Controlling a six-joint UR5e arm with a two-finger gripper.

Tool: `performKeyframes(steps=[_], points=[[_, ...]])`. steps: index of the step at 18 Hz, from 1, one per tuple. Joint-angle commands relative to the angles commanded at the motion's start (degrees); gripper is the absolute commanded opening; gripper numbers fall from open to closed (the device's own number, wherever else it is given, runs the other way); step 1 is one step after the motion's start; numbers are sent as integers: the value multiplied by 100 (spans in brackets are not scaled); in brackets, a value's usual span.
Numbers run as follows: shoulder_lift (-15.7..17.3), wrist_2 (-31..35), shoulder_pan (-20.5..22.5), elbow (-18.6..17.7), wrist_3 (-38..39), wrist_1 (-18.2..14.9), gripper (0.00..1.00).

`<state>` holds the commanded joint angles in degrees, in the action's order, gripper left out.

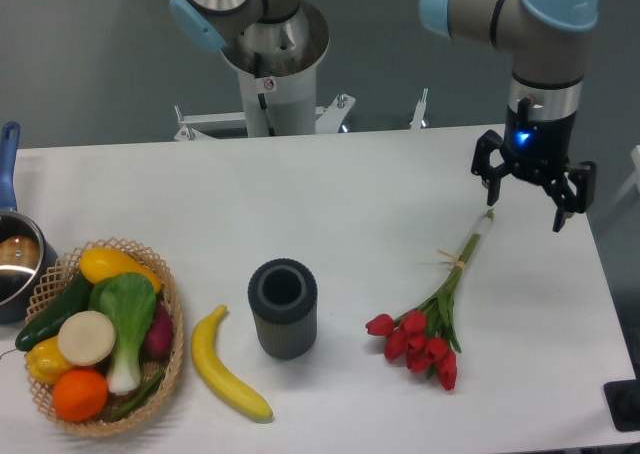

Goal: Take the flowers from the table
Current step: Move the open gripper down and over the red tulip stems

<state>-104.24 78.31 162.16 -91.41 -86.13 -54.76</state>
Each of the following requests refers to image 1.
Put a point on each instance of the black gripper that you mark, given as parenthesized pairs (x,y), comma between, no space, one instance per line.
(536,151)

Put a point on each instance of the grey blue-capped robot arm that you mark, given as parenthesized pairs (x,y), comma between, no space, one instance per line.
(548,39)

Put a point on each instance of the red tulip bouquet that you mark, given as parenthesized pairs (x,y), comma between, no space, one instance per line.
(425,335)

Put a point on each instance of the black device at edge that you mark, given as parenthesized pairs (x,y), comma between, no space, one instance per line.
(623,403)

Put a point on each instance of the grey ribbed cylindrical vase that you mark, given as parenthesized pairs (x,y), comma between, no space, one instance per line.
(283,297)

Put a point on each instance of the yellow banana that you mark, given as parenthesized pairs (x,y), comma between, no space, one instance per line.
(218,378)

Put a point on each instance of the purple sweet potato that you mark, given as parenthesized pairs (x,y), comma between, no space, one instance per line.
(158,340)

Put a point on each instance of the green bok choy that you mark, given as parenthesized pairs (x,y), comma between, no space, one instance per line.
(128,300)

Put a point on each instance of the green bean pod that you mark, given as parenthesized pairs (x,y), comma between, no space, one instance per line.
(139,398)

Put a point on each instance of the yellow squash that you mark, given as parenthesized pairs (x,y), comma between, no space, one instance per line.
(100,263)

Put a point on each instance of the dark green cucumber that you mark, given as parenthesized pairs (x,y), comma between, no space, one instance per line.
(73,299)

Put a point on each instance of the round beige radish slice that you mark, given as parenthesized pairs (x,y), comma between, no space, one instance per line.
(86,338)

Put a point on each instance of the woven wicker basket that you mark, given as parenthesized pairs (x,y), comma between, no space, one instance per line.
(51,285)

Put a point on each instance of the orange fruit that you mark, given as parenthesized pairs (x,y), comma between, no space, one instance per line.
(79,394)

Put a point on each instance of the yellow bell pepper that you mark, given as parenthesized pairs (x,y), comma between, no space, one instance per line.
(45,362)

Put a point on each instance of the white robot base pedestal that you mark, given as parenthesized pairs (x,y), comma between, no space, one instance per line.
(279,60)

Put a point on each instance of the white metal mounting frame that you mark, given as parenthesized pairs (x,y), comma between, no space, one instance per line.
(265,119)

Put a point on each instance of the blue-handled saucepan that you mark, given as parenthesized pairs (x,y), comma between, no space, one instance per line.
(25,252)

